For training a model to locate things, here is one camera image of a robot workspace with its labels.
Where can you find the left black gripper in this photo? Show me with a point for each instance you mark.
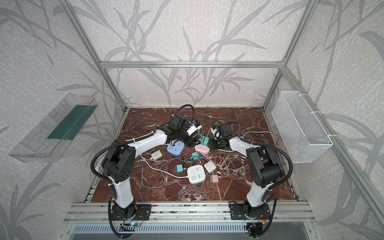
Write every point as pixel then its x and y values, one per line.
pixel 190 135

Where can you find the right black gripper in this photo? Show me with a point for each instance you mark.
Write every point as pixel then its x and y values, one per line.
pixel 217 141

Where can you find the blue power strip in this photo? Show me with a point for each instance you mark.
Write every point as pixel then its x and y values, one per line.
pixel 175 148

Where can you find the pink power strip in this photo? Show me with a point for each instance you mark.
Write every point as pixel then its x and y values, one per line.
pixel 202 149

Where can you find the white charger plug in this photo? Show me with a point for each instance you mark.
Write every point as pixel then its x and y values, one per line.
pixel 210 167
pixel 156 155

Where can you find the teal charger plug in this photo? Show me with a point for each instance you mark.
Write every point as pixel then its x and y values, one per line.
pixel 179 168
pixel 196 156

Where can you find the pink charger plug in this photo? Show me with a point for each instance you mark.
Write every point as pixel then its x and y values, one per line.
pixel 214 178

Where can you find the white power strip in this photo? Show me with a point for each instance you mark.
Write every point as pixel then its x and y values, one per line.
pixel 196 174

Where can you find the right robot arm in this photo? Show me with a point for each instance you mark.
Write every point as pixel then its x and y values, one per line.
pixel 270 166

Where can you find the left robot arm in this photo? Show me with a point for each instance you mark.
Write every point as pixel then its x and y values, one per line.
pixel 115 163

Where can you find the clear plastic tray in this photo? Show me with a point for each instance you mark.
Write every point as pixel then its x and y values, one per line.
pixel 48 141

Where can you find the white wire basket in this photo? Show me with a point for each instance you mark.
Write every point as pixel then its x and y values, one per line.
pixel 303 135

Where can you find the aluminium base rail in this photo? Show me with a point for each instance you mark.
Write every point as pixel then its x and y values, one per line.
pixel 189 212

